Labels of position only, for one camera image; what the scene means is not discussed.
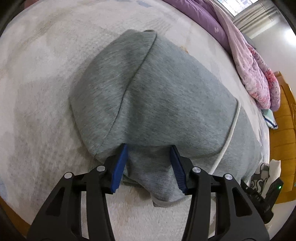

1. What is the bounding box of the window with curtains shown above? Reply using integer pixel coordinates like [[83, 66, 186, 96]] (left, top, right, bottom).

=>
[[215, 1, 282, 39]]

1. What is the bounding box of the pink purple floral quilt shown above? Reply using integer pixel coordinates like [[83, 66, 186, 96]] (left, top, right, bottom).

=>
[[166, 1, 280, 111]]

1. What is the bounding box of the folded white printed clothes stack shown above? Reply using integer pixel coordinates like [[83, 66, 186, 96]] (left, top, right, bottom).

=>
[[250, 159, 281, 198]]

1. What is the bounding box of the wooden headboard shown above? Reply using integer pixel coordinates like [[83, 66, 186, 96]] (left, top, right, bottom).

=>
[[269, 71, 296, 204]]

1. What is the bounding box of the grey sweatshirt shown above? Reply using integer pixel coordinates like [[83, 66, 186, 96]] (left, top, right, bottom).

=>
[[70, 30, 261, 207]]

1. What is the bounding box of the teal striped pillow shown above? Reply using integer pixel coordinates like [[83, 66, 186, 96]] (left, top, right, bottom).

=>
[[261, 109, 278, 130]]

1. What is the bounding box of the white plush bed blanket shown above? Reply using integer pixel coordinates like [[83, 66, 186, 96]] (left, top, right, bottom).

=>
[[0, 0, 271, 241]]

